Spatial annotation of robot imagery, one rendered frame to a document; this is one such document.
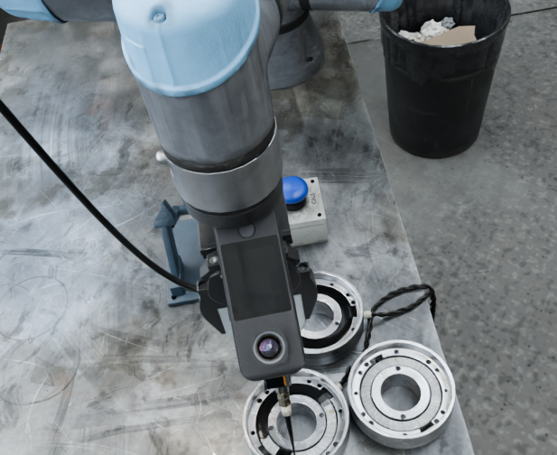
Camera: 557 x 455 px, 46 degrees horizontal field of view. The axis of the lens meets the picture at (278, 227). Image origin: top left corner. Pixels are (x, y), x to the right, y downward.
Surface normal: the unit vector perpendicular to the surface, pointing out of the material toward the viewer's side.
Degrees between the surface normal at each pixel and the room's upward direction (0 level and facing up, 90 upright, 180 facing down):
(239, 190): 89
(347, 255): 0
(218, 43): 87
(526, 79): 0
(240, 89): 90
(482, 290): 0
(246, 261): 32
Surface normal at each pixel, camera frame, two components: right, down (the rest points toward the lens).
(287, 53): 0.25, 0.50
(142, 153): -0.12, -0.62
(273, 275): -0.02, -0.13
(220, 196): 0.02, 0.78
